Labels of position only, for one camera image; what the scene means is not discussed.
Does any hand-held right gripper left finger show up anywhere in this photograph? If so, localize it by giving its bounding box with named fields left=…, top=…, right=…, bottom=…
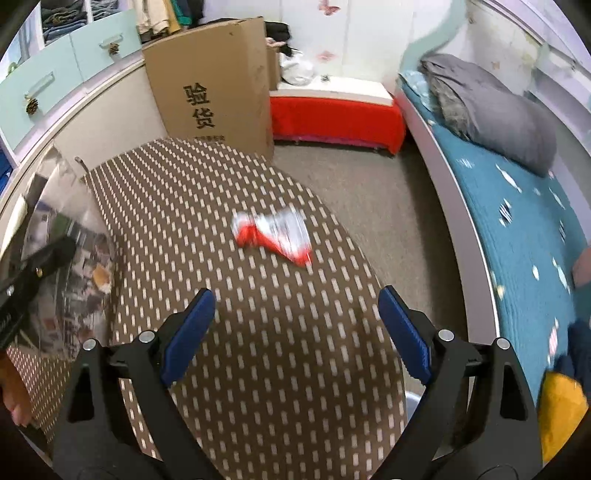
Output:
left=53, top=288, right=217, bottom=480

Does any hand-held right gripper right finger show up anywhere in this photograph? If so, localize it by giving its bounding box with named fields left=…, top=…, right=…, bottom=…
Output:
left=369, top=285, right=543, bottom=480

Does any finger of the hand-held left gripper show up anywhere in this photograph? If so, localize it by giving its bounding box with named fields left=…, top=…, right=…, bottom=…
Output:
left=0, top=288, right=31, bottom=347
left=0, top=236, right=78, bottom=301

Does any clear printed plastic bag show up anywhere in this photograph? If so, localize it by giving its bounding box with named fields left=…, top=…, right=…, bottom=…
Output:
left=23, top=145, right=116, bottom=361

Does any red white packet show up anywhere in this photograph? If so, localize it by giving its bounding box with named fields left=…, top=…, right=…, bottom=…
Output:
left=231, top=208, right=315, bottom=268

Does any person's left hand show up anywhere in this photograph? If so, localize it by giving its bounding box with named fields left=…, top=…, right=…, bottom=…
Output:
left=0, top=355, right=32, bottom=428

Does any brown polka dot tablecloth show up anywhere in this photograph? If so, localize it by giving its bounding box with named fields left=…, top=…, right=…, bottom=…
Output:
left=7, top=137, right=411, bottom=480

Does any blue bag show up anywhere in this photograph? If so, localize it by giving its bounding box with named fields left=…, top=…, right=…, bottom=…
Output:
left=0, top=143, right=14, bottom=195

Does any white low cabinet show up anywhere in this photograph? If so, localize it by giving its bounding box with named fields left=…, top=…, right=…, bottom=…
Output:
left=0, top=53, right=162, bottom=232

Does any teal quilted mattress cover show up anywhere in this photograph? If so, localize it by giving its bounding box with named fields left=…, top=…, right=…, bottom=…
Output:
left=399, top=69, right=591, bottom=416

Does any yellow navy jacket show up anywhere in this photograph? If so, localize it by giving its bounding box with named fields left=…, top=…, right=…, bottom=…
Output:
left=538, top=323, right=591, bottom=464

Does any bed with teal quilt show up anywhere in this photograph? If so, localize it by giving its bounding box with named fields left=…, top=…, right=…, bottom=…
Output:
left=394, top=0, right=591, bottom=398

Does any pink garment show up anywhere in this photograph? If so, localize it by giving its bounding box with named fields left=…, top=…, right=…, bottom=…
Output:
left=573, top=247, right=591, bottom=291

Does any teal drawer unit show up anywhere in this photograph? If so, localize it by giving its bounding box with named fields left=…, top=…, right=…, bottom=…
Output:
left=0, top=9, right=144, bottom=153

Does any red skirted white bench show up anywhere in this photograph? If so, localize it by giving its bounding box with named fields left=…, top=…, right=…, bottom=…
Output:
left=269, top=76, right=407, bottom=155

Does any brown cardboard box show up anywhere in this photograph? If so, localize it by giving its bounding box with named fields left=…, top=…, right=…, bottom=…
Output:
left=142, top=16, right=275, bottom=160

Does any grey pillow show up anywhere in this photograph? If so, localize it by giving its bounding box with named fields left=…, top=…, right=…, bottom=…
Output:
left=420, top=53, right=557, bottom=176

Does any folded jeans stack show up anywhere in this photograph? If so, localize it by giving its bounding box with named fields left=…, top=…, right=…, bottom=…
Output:
left=41, top=0, right=134, bottom=42

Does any light blue pillow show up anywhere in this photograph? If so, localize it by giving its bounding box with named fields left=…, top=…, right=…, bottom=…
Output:
left=399, top=71, right=439, bottom=121

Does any white shelf unit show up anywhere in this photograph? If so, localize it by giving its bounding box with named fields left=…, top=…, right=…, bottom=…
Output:
left=39, top=0, right=137, bottom=47

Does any cream hanging garment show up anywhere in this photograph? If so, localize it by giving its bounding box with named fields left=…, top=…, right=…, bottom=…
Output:
left=136, top=0, right=174, bottom=35

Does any green hanging garment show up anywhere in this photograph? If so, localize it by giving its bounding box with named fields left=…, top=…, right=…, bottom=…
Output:
left=168, top=0, right=204, bottom=26

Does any small white plastic bag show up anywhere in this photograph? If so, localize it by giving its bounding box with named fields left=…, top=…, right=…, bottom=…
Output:
left=281, top=53, right=317, bottom=86

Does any white wardrobe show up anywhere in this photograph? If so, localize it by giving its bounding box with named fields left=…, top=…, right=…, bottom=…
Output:
left=203, top=0, right=416, bottom=84

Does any black bag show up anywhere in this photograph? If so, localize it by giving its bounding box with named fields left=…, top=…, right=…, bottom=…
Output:
left=265, top=21, right=294, bottom=56

